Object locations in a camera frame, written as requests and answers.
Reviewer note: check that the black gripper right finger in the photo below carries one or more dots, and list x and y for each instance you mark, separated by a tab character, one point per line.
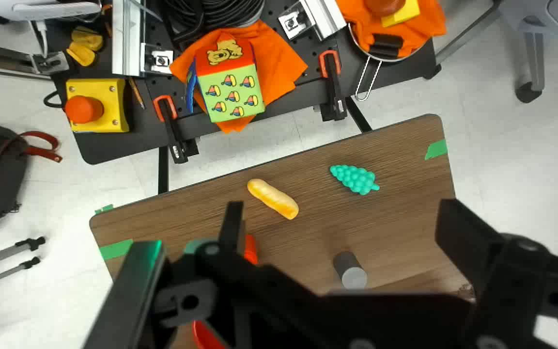
467	241

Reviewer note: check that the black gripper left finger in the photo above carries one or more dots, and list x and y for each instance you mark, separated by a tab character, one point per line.
124	318

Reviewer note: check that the orange red bowl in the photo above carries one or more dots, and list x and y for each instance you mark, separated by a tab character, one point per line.
205	338

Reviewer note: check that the green tape marker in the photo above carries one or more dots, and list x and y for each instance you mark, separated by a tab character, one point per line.
436	150
114	251

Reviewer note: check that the green tape marker far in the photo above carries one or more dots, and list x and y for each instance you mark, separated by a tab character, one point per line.
436	150

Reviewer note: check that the tripod legs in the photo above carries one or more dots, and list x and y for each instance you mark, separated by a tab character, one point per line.
27	245

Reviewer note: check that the grey cylinder block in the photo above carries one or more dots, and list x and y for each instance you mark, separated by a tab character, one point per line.
348	270

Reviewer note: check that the teal toy grape bunch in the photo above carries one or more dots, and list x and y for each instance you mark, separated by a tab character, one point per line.
354	179

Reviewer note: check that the red ketchup bottle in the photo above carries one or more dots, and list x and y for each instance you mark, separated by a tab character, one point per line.
250	249

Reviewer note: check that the black orange clamp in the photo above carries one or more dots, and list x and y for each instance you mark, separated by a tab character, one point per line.
164	111
329	70

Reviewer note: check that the yellow toy bread roll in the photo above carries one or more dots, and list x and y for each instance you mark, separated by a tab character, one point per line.
273	198

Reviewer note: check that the yellow box with orange button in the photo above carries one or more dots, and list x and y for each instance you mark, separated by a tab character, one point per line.
95	105

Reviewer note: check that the orange cloth in basket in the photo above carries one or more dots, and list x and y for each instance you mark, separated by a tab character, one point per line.
414	24

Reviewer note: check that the colourful soft toy cube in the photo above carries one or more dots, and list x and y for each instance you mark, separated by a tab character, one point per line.
226	80

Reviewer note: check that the yellow toy pieces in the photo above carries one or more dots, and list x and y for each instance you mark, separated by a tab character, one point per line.
83	45

